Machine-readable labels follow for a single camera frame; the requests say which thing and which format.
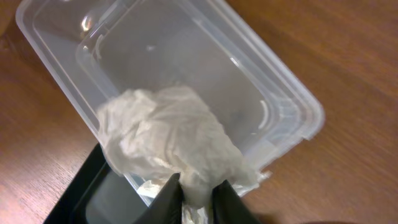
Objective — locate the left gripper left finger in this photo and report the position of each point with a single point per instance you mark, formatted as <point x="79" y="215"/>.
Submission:
<point x="167" y="206"/>

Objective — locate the clear plastic bin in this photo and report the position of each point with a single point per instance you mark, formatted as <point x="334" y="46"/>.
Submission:
<point x="96" y="50"/>

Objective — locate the white tissue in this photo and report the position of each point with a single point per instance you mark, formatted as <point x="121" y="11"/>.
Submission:
<point x="172" y="131"/>

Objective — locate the black rectangular tray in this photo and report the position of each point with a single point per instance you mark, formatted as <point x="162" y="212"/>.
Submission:
<point x="97" y="195"/>

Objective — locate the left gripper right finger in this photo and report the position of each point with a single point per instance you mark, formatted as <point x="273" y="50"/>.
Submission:
<point x="228" y="207"/>

